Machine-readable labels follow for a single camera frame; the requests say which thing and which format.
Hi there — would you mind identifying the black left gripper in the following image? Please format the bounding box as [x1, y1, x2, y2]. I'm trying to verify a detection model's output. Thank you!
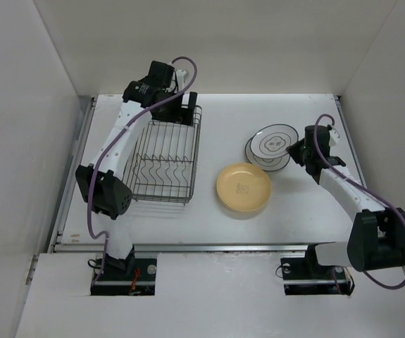
[154, 88, 197, 127]

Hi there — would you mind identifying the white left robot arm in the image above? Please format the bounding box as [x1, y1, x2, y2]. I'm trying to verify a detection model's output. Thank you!
[75, 58, 198, 280]

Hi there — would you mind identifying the beige yellow plate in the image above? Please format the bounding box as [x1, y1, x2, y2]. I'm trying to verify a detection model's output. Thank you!
[216, 163, 272, 213]

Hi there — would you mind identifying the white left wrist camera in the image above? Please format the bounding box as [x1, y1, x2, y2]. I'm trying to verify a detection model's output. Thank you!
[174, 69, 193, 94]

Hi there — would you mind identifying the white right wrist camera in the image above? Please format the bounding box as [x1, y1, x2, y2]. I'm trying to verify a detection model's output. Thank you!
[327, 125, 341, 147]

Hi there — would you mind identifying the white plate dark rim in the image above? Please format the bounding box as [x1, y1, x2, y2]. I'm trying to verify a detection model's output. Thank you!
[244, 138, 290, 172]

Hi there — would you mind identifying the white plate black pattern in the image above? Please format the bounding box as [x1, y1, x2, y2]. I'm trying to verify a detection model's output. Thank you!
[250, 124, 299, 159]

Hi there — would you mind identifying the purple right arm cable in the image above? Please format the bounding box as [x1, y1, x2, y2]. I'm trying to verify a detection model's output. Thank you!
[313, 113, 405, 290]

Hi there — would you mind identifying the aluminium table edge rail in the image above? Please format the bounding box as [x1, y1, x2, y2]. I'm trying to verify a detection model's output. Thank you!
[46, 94, 379, 254]

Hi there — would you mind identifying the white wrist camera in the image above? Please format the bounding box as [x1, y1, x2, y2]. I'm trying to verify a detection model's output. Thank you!
[174, 69, 193, 94]
[327, 125, 341, 147]

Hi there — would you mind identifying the cream yellow plate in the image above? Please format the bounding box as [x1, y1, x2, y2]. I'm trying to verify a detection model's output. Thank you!
[217, 191, 271, 214]

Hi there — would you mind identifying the grey wire dish rack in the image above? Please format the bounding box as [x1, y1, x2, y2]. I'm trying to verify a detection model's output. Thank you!
[123, 105, 202, 204]

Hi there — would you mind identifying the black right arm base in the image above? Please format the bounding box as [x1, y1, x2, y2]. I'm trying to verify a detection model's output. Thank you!
[275, 244, 356, 296]

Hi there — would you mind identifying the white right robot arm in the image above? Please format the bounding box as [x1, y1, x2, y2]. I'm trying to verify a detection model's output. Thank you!
[287, 125, 405, 277]

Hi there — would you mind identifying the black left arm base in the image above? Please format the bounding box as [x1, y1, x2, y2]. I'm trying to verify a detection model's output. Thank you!
[87, 258, 157, 296]

